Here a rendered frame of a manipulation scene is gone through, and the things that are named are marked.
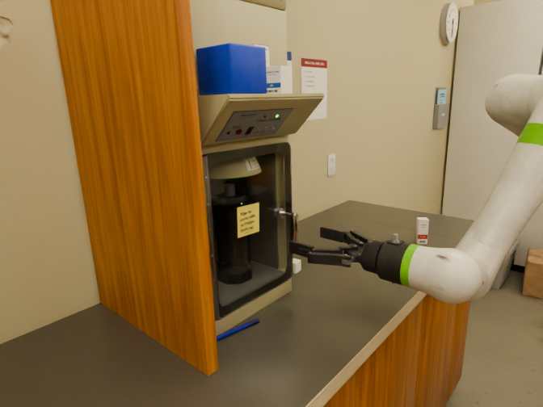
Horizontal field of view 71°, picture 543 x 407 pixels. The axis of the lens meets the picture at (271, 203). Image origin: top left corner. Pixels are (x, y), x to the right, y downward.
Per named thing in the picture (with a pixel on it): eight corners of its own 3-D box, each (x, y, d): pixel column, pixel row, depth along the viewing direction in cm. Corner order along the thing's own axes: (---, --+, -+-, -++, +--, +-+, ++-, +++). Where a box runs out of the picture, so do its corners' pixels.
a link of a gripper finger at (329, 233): (342, 232, 99) (343, 231, 99) (320, 227, 103) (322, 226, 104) (342, 242, 100) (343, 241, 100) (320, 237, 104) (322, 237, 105)
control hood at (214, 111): (192, 145, 79) (188, 95, 76) (289, 132, 102) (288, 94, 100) (230, 148, 71) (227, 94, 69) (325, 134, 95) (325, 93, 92)
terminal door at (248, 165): (211, 322, 90) (197, 154, 80) (291, 277, 112) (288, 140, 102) (213, 323, 90) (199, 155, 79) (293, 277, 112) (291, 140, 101)
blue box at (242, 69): (198, 95, 77) (195, 48, 75) (234, 95, 84) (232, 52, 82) (232, 94, 71) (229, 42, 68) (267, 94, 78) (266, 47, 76)
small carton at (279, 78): (263, 94, 87) (261, 67, 86) (274, 94, 91) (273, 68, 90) (281, 94, 84) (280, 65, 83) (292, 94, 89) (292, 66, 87)
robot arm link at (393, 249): (398, 295, 80) (415, 280, 86) (401, 243, 77) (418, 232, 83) (372, 287, 83) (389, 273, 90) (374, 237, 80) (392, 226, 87)
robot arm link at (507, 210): (511, 137, 80) (572, 157, 73) (518, 152, 88) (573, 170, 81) (423, 282, 86) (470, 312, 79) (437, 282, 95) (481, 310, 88)
